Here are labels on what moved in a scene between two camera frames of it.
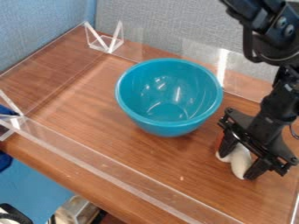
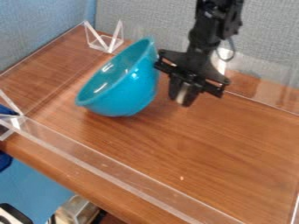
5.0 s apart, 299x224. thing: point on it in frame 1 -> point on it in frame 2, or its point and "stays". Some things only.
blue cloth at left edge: x=5 y=160 stays
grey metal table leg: x=77 y=211 stays
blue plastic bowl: x=172 y=94 -> x=120 y=86
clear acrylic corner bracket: x=104 y=42 stays
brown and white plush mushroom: x=238 y=158 -> x=181 y=92
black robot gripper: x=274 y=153 -> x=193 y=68
